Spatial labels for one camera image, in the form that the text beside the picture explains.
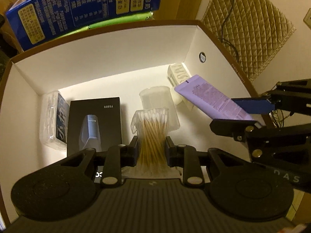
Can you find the cotton swabs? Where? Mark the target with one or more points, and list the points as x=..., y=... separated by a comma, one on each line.
x=151, y=128

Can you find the blue milk carton box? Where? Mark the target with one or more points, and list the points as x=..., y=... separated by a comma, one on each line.
x=37, y=21

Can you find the quilted beige chair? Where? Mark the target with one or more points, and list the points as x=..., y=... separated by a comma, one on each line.
x=253, y=31

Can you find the brown cardboard box white inside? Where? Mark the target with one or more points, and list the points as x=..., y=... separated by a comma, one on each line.
x=119, y=60

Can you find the green packaged item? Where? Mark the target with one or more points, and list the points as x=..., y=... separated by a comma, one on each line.
x=145, y=16

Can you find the wall power socket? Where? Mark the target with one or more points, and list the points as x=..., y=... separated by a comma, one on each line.
x=307, y=18

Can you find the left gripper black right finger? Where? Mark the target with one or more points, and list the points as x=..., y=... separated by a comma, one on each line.
x=189, y=159

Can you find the clear floss pick box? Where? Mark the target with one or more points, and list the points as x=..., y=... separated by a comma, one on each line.
x=54, y=119

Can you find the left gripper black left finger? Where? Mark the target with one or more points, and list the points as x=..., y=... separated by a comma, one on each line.
x=119, y=156

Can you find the black Flyco shaver box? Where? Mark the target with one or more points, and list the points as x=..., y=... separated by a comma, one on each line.
x=94, y=123

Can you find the purple cosmetic tube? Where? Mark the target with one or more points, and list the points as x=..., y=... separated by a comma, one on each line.
x=211, y=101

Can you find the clear plastic cup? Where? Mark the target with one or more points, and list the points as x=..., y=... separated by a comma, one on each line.
x=160, y=97

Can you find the white cutout paper box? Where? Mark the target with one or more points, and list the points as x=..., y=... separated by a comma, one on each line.
x=177, y=74

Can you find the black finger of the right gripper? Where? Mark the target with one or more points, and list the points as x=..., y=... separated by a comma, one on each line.
x=255, y=105
x=240, y=130

